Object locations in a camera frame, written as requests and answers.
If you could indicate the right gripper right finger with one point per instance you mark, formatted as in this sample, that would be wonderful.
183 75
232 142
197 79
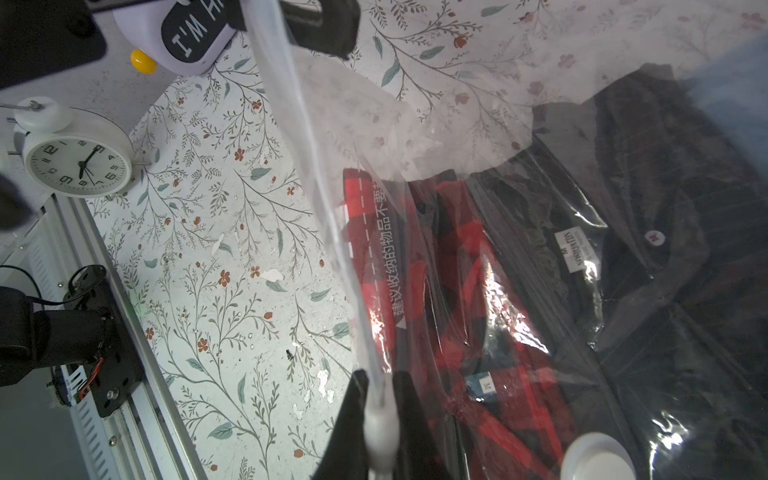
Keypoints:
417 456

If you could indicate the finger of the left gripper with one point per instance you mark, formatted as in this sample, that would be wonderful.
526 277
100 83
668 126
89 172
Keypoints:
275 26

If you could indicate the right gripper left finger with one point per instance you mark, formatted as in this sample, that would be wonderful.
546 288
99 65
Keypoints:
346 456

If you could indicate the red black plaid shirt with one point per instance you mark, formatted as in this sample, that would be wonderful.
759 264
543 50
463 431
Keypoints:
443 309

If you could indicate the clear plastic vacuum bag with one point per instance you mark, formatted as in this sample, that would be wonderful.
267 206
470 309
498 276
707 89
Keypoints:
453 87

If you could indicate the dark grey shirt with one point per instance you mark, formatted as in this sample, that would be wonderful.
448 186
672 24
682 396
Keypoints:
635 234

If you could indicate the light blue shirt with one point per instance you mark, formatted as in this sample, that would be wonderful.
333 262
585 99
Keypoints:
732 92

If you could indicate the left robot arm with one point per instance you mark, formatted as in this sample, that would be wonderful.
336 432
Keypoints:
213 237

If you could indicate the white bag zipper slider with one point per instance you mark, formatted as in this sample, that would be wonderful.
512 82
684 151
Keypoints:
381 432

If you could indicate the white vacuum bag valve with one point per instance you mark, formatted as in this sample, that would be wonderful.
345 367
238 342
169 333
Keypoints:
596 456

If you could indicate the white analog alarm clock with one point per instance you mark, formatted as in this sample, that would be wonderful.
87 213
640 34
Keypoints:
71 151

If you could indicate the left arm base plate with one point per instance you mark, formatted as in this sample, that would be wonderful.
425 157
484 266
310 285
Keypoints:
90 330

